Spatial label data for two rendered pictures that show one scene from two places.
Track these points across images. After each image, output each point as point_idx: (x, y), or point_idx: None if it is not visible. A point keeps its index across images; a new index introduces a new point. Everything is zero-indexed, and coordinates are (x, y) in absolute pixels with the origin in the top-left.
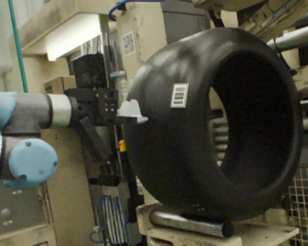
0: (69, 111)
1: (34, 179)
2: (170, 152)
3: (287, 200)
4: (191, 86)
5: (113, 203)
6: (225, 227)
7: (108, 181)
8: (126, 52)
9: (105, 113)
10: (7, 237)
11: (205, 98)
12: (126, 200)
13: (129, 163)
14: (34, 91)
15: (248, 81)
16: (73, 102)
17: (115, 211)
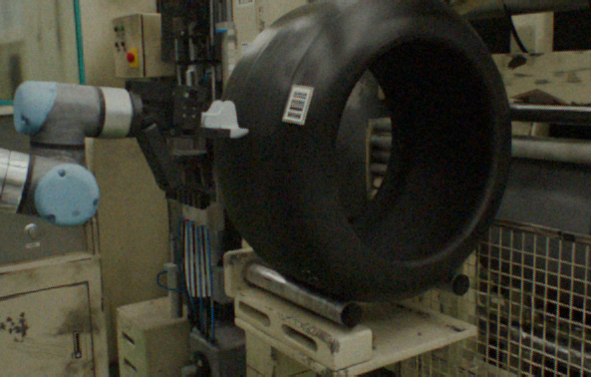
0: (129, 116)
1: (65, 222)
2: (274, 188)
3: (463, 279)
4: (318, 91)
5: (196, 234)
6: (347, 311)
7: (192, 198)
8: (240, 2)
9: (181, 122)
10: (30, 267)
11: (338, 112)
12: (219, 230)
13: None
14: (98, 29)
15: (433, 72)
16: (136, 104)
17: (197, 247)
